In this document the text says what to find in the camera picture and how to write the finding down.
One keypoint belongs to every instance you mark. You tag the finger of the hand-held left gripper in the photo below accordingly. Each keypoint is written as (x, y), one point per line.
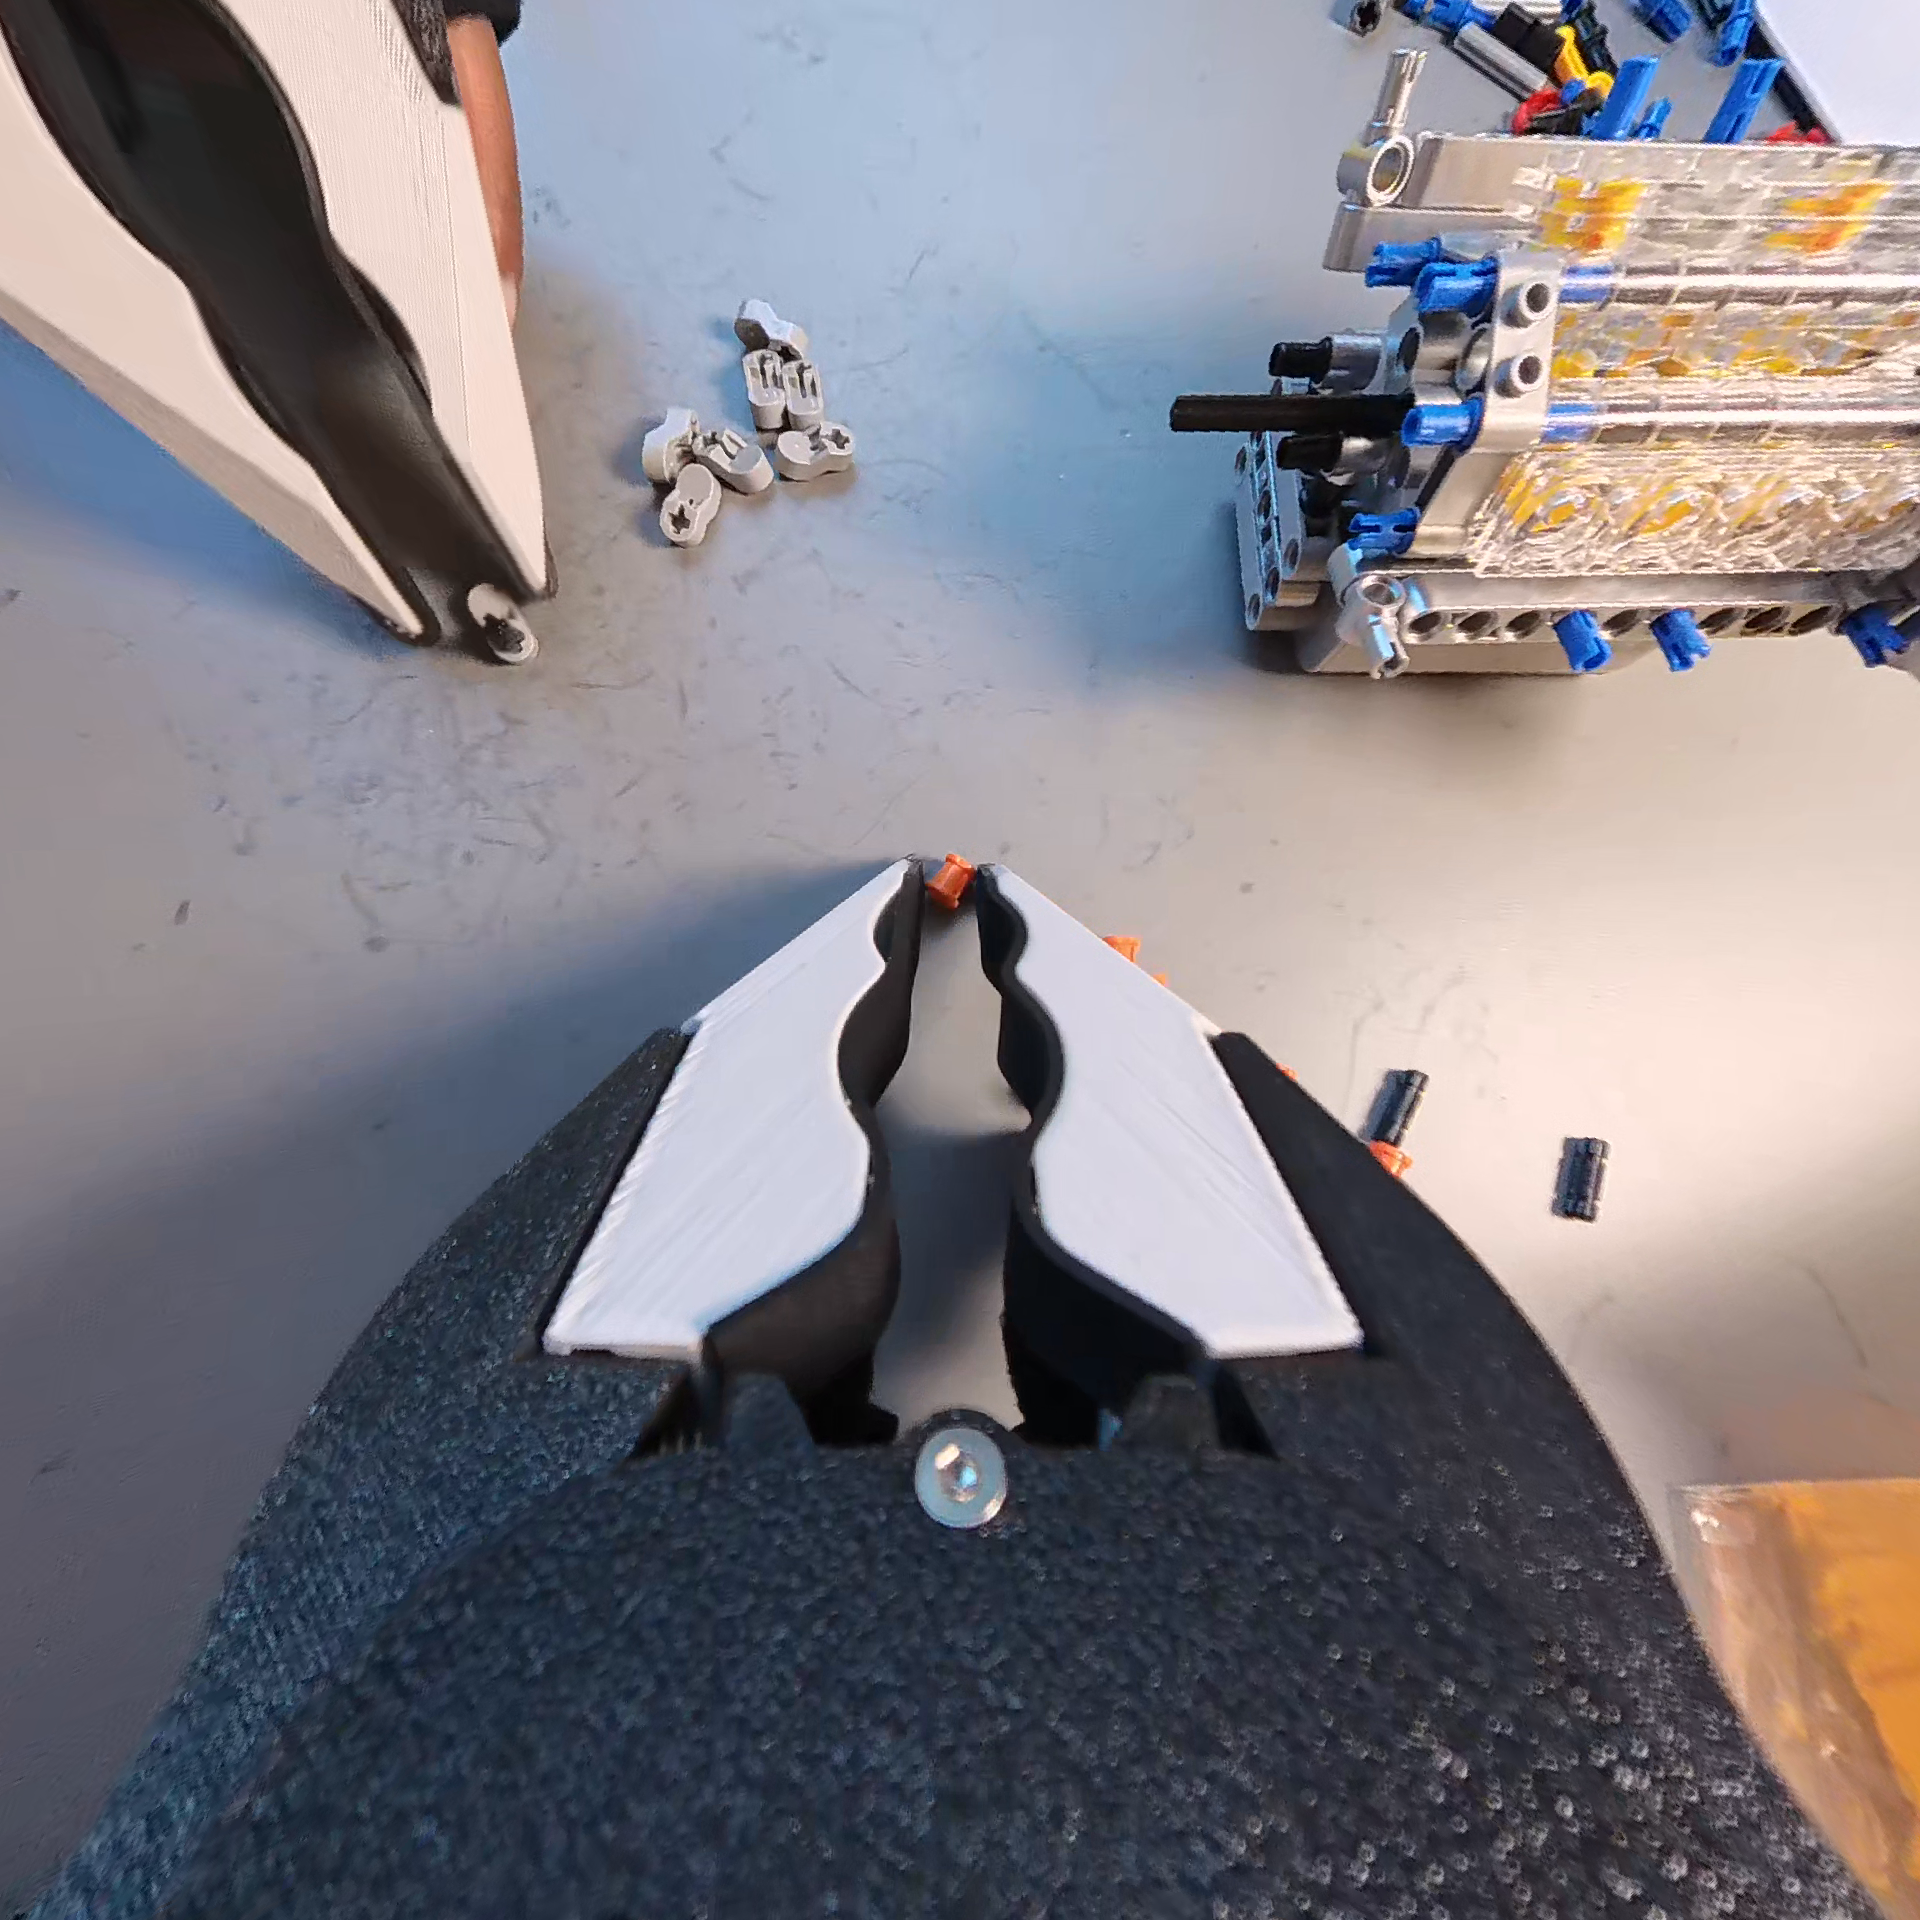
(135, 346)
(435, 271)

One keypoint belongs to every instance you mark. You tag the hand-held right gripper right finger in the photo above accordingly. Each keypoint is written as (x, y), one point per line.
(1186, 1185)

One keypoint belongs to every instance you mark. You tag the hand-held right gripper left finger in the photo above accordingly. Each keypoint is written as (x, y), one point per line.
(720, 1185)

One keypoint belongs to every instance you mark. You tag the group of orange bushes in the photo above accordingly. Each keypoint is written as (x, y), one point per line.
(1118, 947)

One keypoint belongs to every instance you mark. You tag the pile of grey connector pieces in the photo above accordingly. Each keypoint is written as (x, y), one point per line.
(683, 518)

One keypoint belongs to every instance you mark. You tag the orange bush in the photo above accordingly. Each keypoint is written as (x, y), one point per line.
(946, 886)

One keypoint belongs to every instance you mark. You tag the group of black pins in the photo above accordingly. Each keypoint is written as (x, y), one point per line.
(1579, 1178)

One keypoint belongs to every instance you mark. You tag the grey toy brick assembly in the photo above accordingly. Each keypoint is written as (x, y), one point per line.
(1524, 346)

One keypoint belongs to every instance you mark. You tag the person's left hand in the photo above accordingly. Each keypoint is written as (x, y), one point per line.
(495, 166)

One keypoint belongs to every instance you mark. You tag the scattered small brick parts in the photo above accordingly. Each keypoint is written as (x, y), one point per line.
(1629, 83)

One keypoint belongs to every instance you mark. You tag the white rounded board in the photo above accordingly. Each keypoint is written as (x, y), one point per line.
(1862, 61)

